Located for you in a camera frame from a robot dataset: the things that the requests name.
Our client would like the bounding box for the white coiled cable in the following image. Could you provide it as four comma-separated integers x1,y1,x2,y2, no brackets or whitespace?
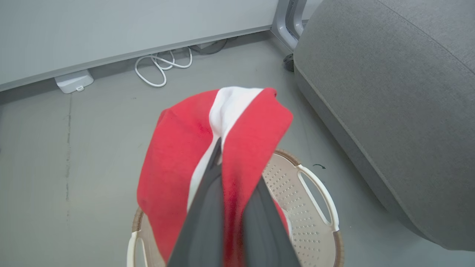
134,47,193,88

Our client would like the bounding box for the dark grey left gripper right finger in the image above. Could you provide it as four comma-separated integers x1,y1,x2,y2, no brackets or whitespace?
242,177,302,267

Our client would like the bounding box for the grey fabric sofa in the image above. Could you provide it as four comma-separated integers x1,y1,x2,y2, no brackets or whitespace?
293,0,475,252

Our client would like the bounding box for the black floor cable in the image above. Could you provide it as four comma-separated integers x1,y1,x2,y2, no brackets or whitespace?
189,37,238,55

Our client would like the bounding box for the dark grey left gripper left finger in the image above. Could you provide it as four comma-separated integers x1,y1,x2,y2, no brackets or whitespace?
167,138,225,267

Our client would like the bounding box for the white power adapter box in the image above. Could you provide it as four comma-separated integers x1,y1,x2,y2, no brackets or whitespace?
55,69,94,94

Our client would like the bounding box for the red and white garment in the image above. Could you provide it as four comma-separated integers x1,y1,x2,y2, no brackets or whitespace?
137,86,294,267

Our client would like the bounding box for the cream perforated laundry basket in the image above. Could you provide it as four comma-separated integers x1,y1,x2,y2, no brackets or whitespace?
127,148,344,267

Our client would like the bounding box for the grey metal desk leg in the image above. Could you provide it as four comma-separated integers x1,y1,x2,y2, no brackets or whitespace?
271,0,308,51

